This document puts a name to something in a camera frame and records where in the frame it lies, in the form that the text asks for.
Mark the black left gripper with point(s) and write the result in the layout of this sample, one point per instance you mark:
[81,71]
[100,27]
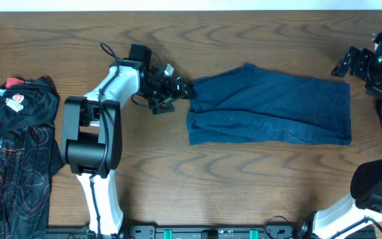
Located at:
[170,97]

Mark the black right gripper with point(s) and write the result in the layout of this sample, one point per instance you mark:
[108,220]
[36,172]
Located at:
[364,58]

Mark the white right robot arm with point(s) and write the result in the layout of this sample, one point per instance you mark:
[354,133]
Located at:
[362,206]

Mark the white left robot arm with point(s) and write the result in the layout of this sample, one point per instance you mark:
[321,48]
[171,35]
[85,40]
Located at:
[92,133]

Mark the black patterned garment pile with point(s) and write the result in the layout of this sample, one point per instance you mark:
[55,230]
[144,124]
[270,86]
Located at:
[29,155]

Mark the black mounting rail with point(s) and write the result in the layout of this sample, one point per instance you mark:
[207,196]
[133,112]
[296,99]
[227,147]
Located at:
[151,232]

